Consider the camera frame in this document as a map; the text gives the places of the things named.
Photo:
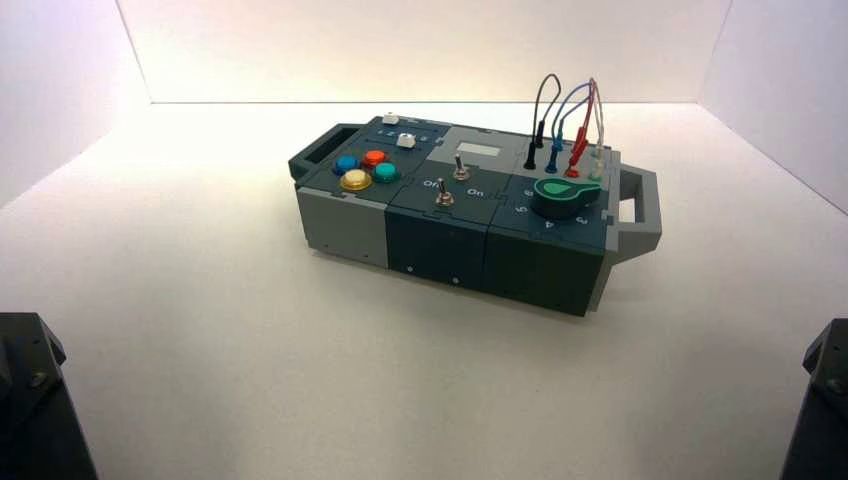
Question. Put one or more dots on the teal and grey control box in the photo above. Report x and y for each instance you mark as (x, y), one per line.
(437, 245)

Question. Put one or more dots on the yellow push button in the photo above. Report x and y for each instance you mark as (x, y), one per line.
(356, 179)

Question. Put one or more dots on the metal toggle switch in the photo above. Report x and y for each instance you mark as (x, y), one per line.
(444, 195)
(460, 168)

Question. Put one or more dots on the blue push button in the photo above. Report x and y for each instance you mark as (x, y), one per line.
(346, 164)

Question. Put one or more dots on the green rotary knob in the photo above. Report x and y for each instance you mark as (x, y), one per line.
(563, 197)

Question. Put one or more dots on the green push button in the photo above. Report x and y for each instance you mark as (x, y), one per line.
(385, 173)

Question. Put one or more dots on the white slider knob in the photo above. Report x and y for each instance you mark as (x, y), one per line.
(390, 118)
(405, 140)

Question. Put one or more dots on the grey display window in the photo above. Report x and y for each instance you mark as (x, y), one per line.
(480, 150)

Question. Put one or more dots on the red push button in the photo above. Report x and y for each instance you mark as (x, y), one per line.
(374, 158)

